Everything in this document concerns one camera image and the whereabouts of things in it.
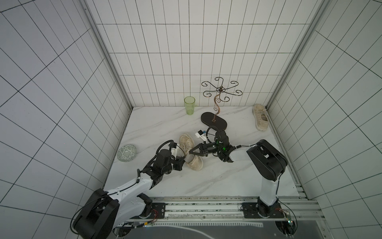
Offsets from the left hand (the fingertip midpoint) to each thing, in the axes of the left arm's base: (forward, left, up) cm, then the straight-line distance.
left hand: (184, 161), depth 85 cm
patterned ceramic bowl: (+7, +37, -4) cm, 38 cm away
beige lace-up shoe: (+8, -2, +6) cm, 10 cm away
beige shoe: (+34, -55, +1) cm, 65 cm away
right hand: (+4, -5, +8) cm, 10 cm away
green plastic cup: (+44, -2, +7) cm, 44 cm away
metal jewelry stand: (+35, -20, -3) cm, 40 cm away
